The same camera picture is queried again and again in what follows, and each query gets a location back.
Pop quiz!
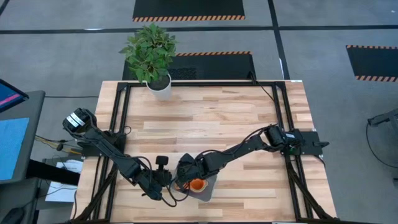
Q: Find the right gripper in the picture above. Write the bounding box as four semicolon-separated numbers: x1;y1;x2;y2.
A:
174;152;208;189

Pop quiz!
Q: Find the green leafy plant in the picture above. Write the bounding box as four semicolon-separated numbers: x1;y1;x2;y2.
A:
119;23;178;84

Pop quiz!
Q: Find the white plant pot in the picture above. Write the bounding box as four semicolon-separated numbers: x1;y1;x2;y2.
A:
145;73;172;101

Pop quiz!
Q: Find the black desk leg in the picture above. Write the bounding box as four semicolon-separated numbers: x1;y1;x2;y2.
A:
26;158;81;187

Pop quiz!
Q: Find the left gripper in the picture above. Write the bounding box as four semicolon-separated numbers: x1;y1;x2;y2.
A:
141;155;173;202

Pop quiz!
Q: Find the blue sheet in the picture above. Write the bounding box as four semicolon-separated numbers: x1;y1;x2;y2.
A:
0;117;30;181

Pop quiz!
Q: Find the black hazard-striped floor mat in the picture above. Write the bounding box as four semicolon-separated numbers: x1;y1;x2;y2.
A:
132;0;246;22
345;45;398;83
122;51;257;81

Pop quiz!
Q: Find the grey plastic basket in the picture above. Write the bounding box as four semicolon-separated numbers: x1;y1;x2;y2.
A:
170;161;218;202

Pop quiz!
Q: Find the grey desk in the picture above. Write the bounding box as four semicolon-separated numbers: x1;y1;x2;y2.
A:
0;90;46;184

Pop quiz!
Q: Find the coloured cable bundle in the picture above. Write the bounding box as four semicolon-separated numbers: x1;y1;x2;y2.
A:
34;134;83;156

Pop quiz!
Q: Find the computer monitor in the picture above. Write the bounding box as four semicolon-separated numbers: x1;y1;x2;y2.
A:
0;77;30;113

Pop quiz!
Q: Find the black tripod base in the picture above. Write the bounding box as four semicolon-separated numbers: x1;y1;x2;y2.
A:
368;108;398;138

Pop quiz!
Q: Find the black power cable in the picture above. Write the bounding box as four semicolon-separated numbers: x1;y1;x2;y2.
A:
248;72;277;103

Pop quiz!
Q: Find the black aluminium table frame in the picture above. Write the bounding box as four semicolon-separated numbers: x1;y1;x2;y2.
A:
73;80;338;224

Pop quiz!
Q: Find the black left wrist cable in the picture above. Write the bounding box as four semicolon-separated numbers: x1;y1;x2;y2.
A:
161;183;190;208

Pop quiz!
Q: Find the black computer mouse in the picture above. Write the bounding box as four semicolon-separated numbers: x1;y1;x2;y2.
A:
1;207;25;224

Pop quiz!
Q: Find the white paper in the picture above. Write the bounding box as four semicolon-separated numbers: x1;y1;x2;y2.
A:
45;159;84;203

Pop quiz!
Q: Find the orange measuring cup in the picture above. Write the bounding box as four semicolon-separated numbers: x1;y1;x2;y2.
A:
177;178;208;193

